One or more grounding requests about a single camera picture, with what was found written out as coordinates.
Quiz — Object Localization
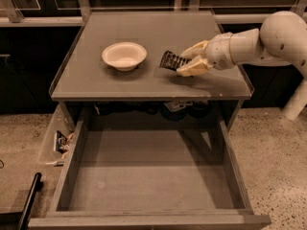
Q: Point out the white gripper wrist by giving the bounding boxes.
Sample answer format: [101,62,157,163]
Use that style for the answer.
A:
[177,33,235,77]

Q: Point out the black rxbar chocolate wrapper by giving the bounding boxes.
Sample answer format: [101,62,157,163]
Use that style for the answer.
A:
[159,51,190,71]

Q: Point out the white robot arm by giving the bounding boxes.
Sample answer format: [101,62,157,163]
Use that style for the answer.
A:
[177,11,307,80]

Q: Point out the grey counter cabinet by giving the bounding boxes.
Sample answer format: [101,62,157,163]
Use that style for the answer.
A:
[48,11,255,132]

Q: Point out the open grey top drawer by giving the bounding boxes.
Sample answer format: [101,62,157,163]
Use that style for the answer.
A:
[29,109,271,230]

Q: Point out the white paper bowl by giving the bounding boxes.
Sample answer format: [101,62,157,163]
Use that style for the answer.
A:
[102,42,147,71]

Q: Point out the snack packets in bin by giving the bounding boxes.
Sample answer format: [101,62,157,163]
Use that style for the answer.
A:
[53,130,74,159]

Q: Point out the metal railing frame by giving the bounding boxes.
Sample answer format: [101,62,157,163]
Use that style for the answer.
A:
[0,0,306,27]

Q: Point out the black bar handle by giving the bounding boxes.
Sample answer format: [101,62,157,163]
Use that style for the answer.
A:
[17,172,43,230]

